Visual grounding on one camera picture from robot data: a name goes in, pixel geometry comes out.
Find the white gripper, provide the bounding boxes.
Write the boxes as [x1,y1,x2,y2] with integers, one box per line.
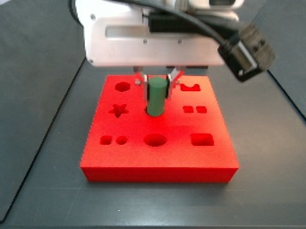
[74,0,246,102]

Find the green cylinder peg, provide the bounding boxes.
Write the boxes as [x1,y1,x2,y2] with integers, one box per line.
[147,76,167,116]

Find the red shape sorter block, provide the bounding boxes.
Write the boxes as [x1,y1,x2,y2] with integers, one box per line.
[80,75,240,182]

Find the dark grey side panel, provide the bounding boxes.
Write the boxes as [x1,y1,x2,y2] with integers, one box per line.
[0,0,86,223]

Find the black cable with connector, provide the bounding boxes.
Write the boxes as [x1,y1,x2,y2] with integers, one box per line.
[115,0,278,83]

